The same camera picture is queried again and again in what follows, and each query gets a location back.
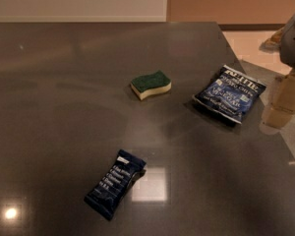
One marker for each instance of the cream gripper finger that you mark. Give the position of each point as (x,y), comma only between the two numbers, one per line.
(276,118)
(284,94)

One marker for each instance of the green and yellow sponge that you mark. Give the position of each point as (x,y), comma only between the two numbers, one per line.
(151,84)

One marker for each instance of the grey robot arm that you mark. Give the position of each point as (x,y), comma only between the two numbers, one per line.
(287,54)

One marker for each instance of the dark blue rxbar wrapper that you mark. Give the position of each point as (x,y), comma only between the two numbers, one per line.
(109,191)

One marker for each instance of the blue kettle chips bag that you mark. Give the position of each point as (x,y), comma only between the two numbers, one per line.
(231,94)

